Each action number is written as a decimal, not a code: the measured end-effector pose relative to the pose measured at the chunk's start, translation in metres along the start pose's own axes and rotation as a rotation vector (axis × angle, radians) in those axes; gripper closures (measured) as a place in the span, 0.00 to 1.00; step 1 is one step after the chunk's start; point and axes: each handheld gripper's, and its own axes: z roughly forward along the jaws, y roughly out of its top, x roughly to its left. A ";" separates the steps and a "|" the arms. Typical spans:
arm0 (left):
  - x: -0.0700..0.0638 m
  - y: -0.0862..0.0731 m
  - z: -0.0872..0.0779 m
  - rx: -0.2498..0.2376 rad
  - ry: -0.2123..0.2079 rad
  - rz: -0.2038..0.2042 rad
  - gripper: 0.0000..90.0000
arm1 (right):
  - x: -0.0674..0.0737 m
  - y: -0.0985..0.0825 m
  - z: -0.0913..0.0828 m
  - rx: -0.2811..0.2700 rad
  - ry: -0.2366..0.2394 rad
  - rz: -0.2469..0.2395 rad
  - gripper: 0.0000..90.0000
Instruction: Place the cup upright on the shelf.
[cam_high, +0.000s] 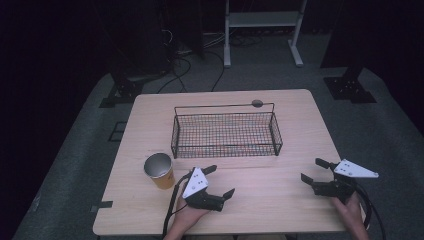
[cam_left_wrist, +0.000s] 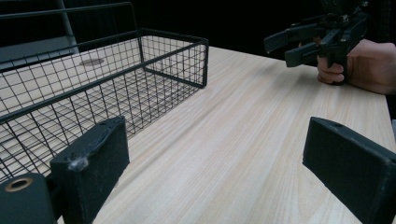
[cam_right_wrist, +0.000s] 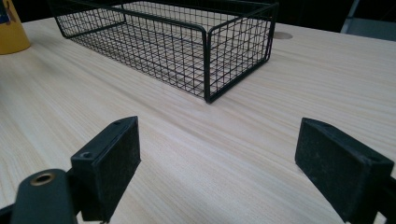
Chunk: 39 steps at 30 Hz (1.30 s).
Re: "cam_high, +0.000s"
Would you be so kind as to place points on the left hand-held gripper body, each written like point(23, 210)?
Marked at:
point(196, 185)

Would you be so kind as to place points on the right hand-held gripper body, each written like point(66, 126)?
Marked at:
point(336, 188)

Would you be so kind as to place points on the cup of orange juice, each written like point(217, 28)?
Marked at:
point(162, 176)

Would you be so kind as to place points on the person's right hand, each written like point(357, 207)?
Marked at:
point(352, 213)

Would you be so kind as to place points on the person's left hand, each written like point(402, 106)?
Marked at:
point(186, 216)

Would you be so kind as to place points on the black stand base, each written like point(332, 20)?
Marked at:
point(349, 88)
point(125, 90)

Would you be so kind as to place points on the grey round tag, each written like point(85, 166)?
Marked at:
point(257, 103)

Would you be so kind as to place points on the black tape square outline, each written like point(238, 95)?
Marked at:
point(117, 131)

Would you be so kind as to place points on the black tape strip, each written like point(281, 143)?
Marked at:
point(101, 205)

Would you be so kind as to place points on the white metal stand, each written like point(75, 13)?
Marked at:
point(263, 18)

